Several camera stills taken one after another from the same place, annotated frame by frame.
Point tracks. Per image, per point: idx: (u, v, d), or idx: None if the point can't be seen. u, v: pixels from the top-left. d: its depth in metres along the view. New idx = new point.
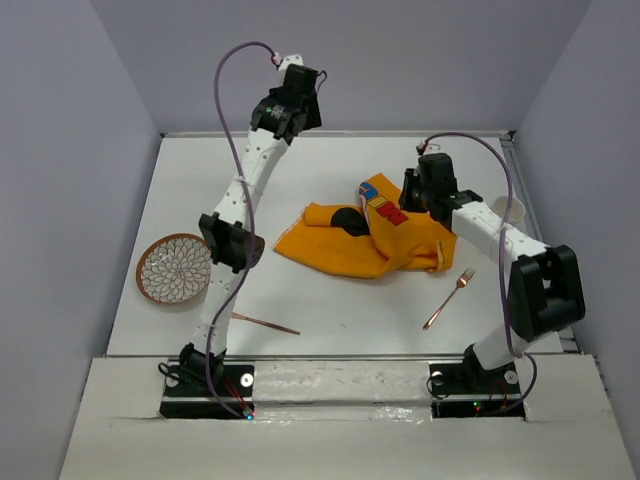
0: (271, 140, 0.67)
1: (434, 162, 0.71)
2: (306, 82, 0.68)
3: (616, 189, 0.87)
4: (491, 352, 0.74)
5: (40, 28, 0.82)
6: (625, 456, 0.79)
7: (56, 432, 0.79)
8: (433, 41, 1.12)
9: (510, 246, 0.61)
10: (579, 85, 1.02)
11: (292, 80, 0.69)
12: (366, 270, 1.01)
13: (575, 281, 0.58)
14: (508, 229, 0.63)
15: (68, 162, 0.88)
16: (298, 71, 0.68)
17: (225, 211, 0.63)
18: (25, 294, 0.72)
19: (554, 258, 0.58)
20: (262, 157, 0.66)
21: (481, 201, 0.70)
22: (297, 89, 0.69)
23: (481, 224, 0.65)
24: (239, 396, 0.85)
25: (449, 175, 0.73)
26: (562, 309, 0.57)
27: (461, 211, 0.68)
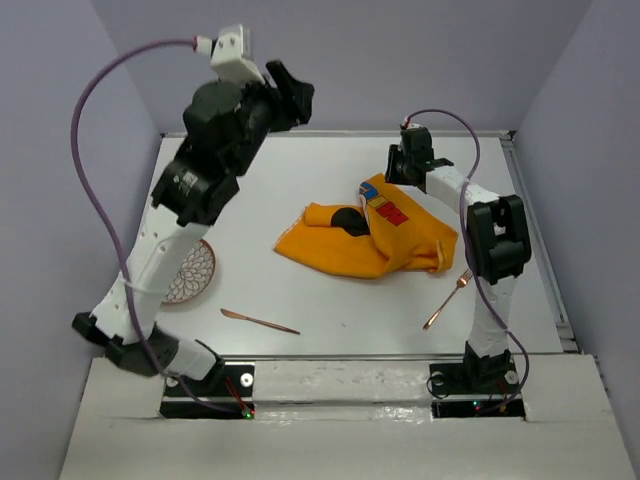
0: (174, 227, 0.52)
1: (413, 132, 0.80)
2: (218, 119, 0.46)
3: (616, 189, 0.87)
4: (479, 335, 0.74)
5: (40, 27, 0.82)
6: (625, 456, 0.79)
7: (57, 432, 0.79)
8: (433, 41, 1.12)
9: (469, 196, 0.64)
10: (579, 85, 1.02)
11: (195, 128, 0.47)
12: (367, 270, 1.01)
13: (523, 225, 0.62)
14: (470, 185, 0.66)
15: (69, 162, 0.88)
16: (200, 118, 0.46)
17: (104, 315, 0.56)
18: (26, 294, 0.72)
19: (504, 205, 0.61)
20: (159, 249, 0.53)
21: (452, 166, 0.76)
22: (208, 141, 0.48)
23: (448, 182, 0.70)
24: (239, 396, 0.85)
25: (427, 147, 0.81)
26: (511, 250, 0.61)
27: (433, 173, 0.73)
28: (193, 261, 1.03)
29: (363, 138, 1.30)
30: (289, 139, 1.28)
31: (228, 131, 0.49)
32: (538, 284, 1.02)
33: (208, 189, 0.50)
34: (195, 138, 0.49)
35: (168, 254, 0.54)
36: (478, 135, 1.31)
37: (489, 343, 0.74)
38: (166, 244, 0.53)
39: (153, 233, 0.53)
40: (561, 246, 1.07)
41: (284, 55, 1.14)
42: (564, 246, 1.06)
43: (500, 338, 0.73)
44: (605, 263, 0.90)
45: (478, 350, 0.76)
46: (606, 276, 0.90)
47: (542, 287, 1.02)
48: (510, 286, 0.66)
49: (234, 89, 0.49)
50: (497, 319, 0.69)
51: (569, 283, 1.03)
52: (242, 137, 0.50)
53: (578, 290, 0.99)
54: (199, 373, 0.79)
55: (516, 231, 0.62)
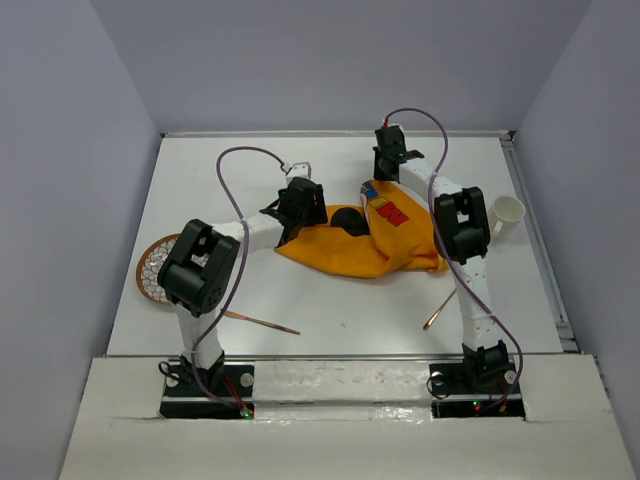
0: (274, 222, 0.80)
1: (385, 131, 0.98)
2: (307, 194, 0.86)
3: (617, 189, 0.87)
4: (469, 329, 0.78)
5: (39, 27, 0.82)
6: (625, 456, 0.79)
7: (57, 432, 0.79)
8: (433, 41, 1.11)
9: (436, 189, 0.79)
10: (579, 84, 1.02)
11: (291, 194, 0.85)
12: (368, 271, 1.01)
13: (483, 215, 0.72)
14: (439, 178, 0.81)
15: (67, 162, 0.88)
16: (298, 189, 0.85)
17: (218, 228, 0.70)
18: (24, 294, 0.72)
19: (466, 197, 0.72)
20: (265, 224, 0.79)
21: (423, 157, 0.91)
22: (294, 202, 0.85)
23: (418, 173, 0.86)
24: (239, 396, 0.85)
25: (400, 141, 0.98)
26: (473, 235, 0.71)
27: (405, 165, 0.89)
28: None
29: (364, 138, 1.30)
30: (290, 139, 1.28)
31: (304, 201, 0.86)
32: (539, 284, 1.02)
33: (291, 224, 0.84)
34: (288, 198, 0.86)
35: (267, 232, 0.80)
36: (478, 135, 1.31)
37: (479, 331, 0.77)
38: (268, 229, 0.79)
39: (262, 216, 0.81)
40: (561, 246, 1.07)
41: (283, 55, 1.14)
42: (564, 246, 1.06)
43: (488, 325, 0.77)
44: (606, 263, 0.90)
45: (472, 344, 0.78)
46: (606, 276, 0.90)
47: (542, 287, 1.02)
48: (481, 268, 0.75)
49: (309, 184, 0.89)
50: (479, 302, 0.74)
51: (569, 283, 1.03)
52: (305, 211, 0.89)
53: (578, 290, 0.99)
54: (208, 360, 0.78)
55: (477, 219, 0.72)
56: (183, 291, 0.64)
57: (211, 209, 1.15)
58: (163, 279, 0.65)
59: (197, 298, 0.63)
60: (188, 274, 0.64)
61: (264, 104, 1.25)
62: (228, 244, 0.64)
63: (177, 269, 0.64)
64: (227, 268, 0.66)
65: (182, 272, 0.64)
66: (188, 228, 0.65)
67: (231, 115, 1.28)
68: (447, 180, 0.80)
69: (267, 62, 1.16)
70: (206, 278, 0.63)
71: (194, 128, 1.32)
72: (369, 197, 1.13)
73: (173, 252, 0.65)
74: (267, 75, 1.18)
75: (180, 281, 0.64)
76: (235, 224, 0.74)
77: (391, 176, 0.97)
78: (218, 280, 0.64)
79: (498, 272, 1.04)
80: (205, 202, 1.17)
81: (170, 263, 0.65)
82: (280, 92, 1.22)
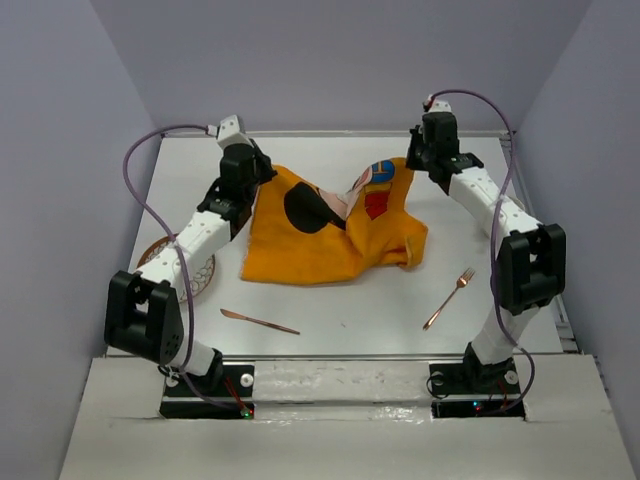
0: (217, 221, 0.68)
1: (437, 121, 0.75)
2: (248, 162, 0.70)
3: (617, 189, 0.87)
4: (486, 344, 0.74)
5: (40, 28, 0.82)
6: (625, 456, 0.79)
7: (56, 433, 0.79)
8: (433, 41, 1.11)
9: (504, 220, 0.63)
10: (578, 84, 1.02)
11: (229, 175, 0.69)
12: (345, 274, 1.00)
13: (561, 258, 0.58)
14: (504, 201, 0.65)
15: (66, 161, 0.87)
16: (233, 166, 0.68)
17: (150, 271, 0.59)
18: (25, 292, 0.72)
19: (544, 235, 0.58)
20: (206, 232, 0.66)
21: (481, 168, 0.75)
22: (235, 180, 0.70)
23: (478, 192, 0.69)
24: (239, 396, 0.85)
25: (453, 137, 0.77)
26: (544, 285, 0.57)
27: (460, 176, 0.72)
28: None
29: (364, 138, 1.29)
30: (290, 138, 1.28)
31: (245, 174, 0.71)
32: None
33: (240, 209, 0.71)
34: (225, 177, 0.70)
35: (210, 239, 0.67)
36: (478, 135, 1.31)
37: (494, 352, 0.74)
38: (212, 235, 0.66)
39: (201, 216, 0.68)
40: None
41: (283, 55, 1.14)
42: (563, 246, 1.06)
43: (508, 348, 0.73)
44: (605, 262, 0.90)
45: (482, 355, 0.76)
46: (607, 276, 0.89)
47: None
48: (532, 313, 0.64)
49: (245, 155, 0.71)
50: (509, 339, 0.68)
51: (567, 283, 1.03)
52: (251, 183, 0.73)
53: (578, 290, 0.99)
54: (202, 367, 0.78)
55: (553, 265, 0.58)
56: (138, 350, 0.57)
57: None
58: (112, 342, 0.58)
59: (155, 356, 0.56)
60: (137, 326, 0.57)
61: (264, 104, 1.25)
62: (162, 297, 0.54)
63: (121, 332, 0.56)
64: (172, 315, 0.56)
65: (129, 331, 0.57)
66: (113, 287, 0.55)
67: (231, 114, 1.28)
68: (515, 206, 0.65)
69: (267, 62, 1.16)
70: (151, 333, 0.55)
71: (194, 128, 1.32)
72: (376, 180, 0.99)
73: (109, 314, 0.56)
74: (266, 76, 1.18)
75: (131, 343, 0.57)
76: (167, 253, 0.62)
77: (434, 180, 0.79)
78: (168, 332, 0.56)
79: None
80: None
81: (112, 326, 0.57)
82: (279, 92, 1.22)
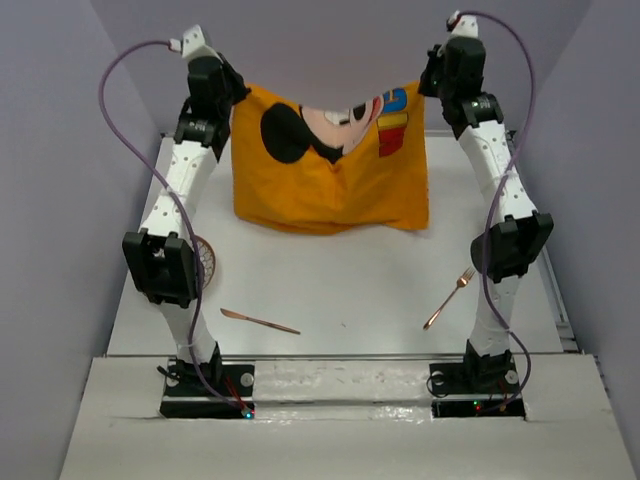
0: (200, 149, 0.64)
1: (465, 53, 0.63)
2: (216, 75, 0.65)
3: (617, 189, 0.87)
4: (480, 338, 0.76)
5: (40, 29, 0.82)
6: (626, 456, 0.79)
7: (56, 433, 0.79)
8: (433, 40, 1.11)
9: (503, 200, 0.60)
10: (579, 83, 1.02)
11: (200, 90, 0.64)
12: (329, 218, 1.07)
13: (540, 243, 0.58)
14: (510, 179, 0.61)
15: (66, 161, 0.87)
16: (203, 78, 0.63)
17: (154, 225, 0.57)
18: (25, 292, 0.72)
19: (533, 221, 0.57)
20: (192, 167, 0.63)
21: (502, 118, 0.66)
22: (207, 95, 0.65)
23: (488, 156, 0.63)
24: (239, 396, 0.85)
25: (477, 72, 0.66)
26: (514, 260, 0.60)
27: (475, 130, 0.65)
28: None
29: None
30: None
31: (216, 86, 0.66)
32: (539, 284, 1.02)
33: (219, 126, 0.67)
34: (197, 94, 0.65)
35: (199, 176, 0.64)
36: None
37: (489, 342, 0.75)
38: (200, 169, 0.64)
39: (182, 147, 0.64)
40: (562, 246, 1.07)
41: (283, 55, 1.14)
42: (564, 246, 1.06)
43: (501, 339, 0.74)
44: (605, 263, 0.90)
45: (479, 349, 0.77)
46: (607, 276, 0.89)
47: (542, 287, 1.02)
48: (512, 286, 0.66)
49: (214, 67, 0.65)
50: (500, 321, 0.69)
51: (568, 282, 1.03)
52: (224, 95, 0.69)
53: (579, 290, 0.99)
54: (207, 353, 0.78)
55: (531, 248, 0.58)
56: (168, 289, 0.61)
57: (211, 208, 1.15)
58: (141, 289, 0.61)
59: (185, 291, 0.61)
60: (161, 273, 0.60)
61: None
62: (175, 243, 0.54)
63: (148, 279, 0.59)
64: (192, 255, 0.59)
65: (155, 277, 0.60)
66: (128, 246, 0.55)
67: None
68: (519, 183, 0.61)
69: (267, 61, 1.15)
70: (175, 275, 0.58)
71: None
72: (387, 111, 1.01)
73: (131, 269, 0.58)
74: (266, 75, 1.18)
75: (160, 284, 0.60)
76: (163, 200, 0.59)
77: (447, 120, 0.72)
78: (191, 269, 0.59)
79: None
80: (204, 201, 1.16)
81: (137, 277, 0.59)
82: (279, 92, 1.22)
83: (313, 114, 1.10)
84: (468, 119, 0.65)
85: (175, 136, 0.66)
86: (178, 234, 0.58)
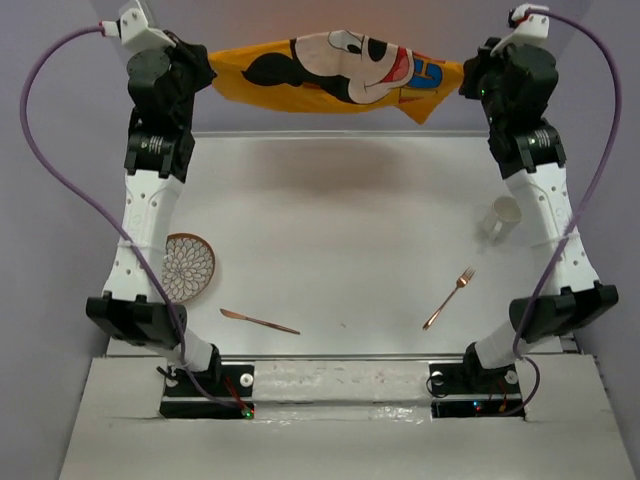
0: (158, 182, 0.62)
1: (533, 78, 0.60)
2: (162, 80, 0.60)
3: (617, 189, 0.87)
4: (490, 349, 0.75)
5: (40, 29, 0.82)
6: (625, 456, 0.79)
7: (56, 433, 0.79)
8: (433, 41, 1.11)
9: (561, 265, 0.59)
10: (579, 84, 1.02)
11: (148, 103, 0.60)
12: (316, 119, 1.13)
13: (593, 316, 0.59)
14: (570, 241, 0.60)
15: (65, 162, 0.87)
16: (148, 90, 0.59)
17: (118, 287, 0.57)
18: (24, 293, 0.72)
19: (593, 293, 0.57)
20: (152, 205, 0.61)
21: (563, 162, 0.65)
22: (158, 107, 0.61)
23: (545, 209, 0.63)
24: (239, 396, 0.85)
25: (541, 101, 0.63)
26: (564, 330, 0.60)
27: (535, 177, 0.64)
28: (193, 261, 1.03)
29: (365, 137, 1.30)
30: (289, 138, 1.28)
31: (168, 92, 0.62)
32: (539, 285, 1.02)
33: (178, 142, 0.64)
34: (144, 107, 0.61)
35: (158, 212, 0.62)
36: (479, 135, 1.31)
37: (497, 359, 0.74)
38: (160, 205, 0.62)
39: (134, 190, 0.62)
40: None
41: None
42: None
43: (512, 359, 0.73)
44: (605, 263, 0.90)
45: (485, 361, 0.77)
46: (607, 276, 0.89)
47: None
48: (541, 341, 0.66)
49: (160, 68, 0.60)
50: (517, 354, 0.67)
51: None
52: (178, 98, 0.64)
53: None
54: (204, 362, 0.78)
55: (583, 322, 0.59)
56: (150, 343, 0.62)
57: (211, 209, 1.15)
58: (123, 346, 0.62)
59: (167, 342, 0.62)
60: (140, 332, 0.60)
61: None
62: (144, 308, 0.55)
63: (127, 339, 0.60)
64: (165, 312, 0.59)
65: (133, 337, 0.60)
66: (97, 319, 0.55)
67: (230, 115, 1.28)
68: (580, 247, 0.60)
69: None
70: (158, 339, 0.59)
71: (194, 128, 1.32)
72: (414, 82, 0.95)
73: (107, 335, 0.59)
74: None
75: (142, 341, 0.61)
76: (122, 256, 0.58)
77: (495, 150, 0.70)
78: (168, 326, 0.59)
79: (497, 270, 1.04)
80: (203, 201, 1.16)
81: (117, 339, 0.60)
82: None
83: (311, 47, 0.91)
84: (525, 162, 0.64)
85: (129, 164, 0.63)
86: (147, 296, 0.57)
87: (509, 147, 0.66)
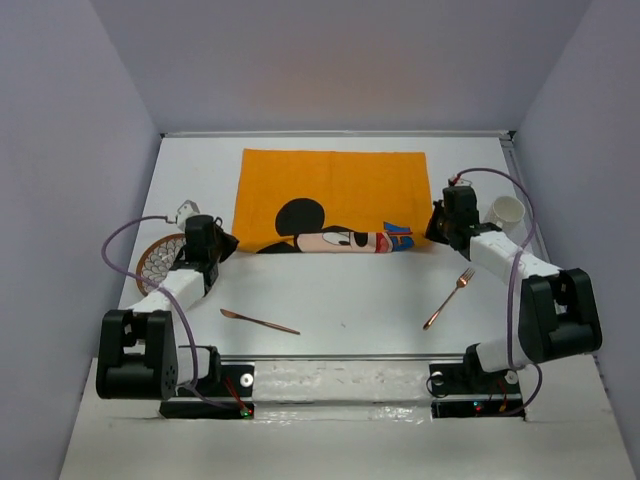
0: (192, 274, 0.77)
1: (458, 195, 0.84)
2: (208, 226, 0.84)
3: (617, 189, 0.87)
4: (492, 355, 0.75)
5: (41, 29, 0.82)
6: (625, 456, 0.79)
7: (56, 433, 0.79)
8: (433, 42, 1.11)
9: (523, 267, 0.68)
10: (579, 85, 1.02)
11: (195, 237, 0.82)
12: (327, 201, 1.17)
13: (589, 305, 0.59)
14: (524, 254, 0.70)
15: (66, 162, 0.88)
16: (197, 229, 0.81)
17: (142, 306, 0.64)
18: (25, 293, 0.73)
19: (569, 278, 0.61)
20: (185, 282, 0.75)
21: (500, 230, 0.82)
22: (200, 242, 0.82)
23: (497, 249, 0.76)
24: (239, 396, 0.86)
25: (472, 207, 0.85)
26: (574, 333, 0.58)
27: (479, 239, 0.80)
28: None
29: (364, 138, 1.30)
30: (290, 140, 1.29)
31: (209, 233, 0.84)
32: None
33: (206, 268, 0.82)
34: (192, 243, 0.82)
35: (188, 289, 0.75)
36: (479, 135, 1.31)
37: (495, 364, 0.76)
38: (188, 283, 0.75)
39: (176, 273, 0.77)
40: (561, 246, 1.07)
41: (284, 55, 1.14)
42: (563, 247, 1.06)
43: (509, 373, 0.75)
44: (605, 263, 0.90)
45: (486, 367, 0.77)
46: (607, 276, 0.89)
47: None
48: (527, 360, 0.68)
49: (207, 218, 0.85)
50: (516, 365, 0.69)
51: None
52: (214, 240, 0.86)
53: None
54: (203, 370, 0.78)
55: (582, 312, 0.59)
56: (135, 386, 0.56)
57: (211, 209, 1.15)
58: (101, 387, 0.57)
59: (152, 385, 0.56)
60: (132, 366, 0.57)
61: (265, 104, 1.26)
62: (158, 318, 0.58)
63: (115, 369, 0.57)
64: (170, 341, 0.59)
65: (122, 369, 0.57)
66: (108, 322, 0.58)
67: (230, 115, 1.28)
68: (533, 256, 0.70)
69: (267, 62, 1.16)
70: (151, 363, 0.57)
71: (194, 128, 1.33)
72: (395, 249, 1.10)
73: (101, 353, 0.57)
74: (266, 75, 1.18)
75: (126, 378, 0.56)
76: (156, 293, 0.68)
77: (455, 247, 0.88)
78: (166, 358, 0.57)
79: None
80: (204, 202, 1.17)
81: (105, 367, 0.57)
82: (280, 93, 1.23)
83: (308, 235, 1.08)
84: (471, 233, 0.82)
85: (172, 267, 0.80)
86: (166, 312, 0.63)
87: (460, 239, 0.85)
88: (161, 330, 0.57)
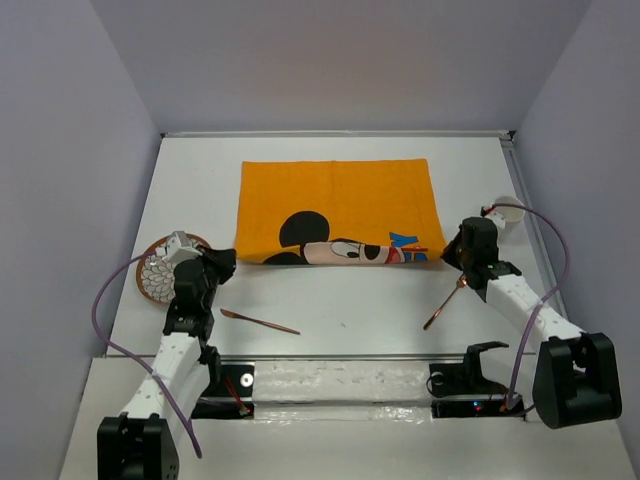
0: (187, 342, 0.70)
1: (479, 230, 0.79)
2: (198, 278, 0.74)
3: (617, 189, 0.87)
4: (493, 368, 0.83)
5: (41, 28, 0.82)
6: (624, 456, 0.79)
7: (55, 433, 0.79)
8: (433, 42, 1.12)
9: (542, 324, 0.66)
10: (579, 86, 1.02)
11: (185, 294, 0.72)
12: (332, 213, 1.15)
13: (609, 374, 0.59)
14: (543, 307, 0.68)
15: (66, 162, 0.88)
16: (187, 286, 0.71)
17: (134, 409, 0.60)
18: (25, 293, 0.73)
19: (589, 343, 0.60)
20: (179, 354, 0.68)
21: (520, 274, 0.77)
22: (191, 298, 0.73)
23: (515, 297, 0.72)
24: (239, 396, 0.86)
25: (492, 244, 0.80)
26: (590, 400, 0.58)
27: (497, 282, 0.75)
28: None
29: (364, 138, 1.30)
30: (290, 141, 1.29)
31: (200, 285, 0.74)
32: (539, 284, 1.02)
33: (202, 324, 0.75)
34: (182, 298, 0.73)
35: (184, 364, 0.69)
36: (478, 135, 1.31)
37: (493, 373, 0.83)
38: (185, 353, 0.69)
39: (171, 339, 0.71)
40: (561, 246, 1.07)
41: (284, 56, 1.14)
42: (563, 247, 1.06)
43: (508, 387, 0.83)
44: (605, 264, 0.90)
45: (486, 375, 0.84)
46: (607, 277, 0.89)
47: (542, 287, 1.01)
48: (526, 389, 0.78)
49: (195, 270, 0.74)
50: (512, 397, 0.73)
51: (568, 283, 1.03)
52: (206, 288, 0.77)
53: (578, 291, 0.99)
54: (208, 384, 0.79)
55: (603, 382, 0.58)
56: None
57: (211, 210, 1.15)
58: None
59: None
60: (130, 469, 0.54)
61: (265, 105, 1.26)
62: (154, 428, 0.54)
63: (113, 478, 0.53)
64: (169, 446, 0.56)
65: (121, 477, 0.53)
66: (103, 431, 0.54)
67: (230, 115, 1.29)
68: (553, 311, 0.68)
69: (267, 62, 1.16)
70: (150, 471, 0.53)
71: (194, 128, 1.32)
72: None
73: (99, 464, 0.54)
74: (266, 75, 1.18)
75: None
76: (148, 384, 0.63)
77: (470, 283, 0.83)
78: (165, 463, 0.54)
79: None
80: (204, 202, 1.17)
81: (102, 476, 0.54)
82: (279, 93, 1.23)
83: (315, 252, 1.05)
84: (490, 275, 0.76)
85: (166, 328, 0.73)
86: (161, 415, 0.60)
87: (477, 278, 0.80)
88: (158, 439, 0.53)
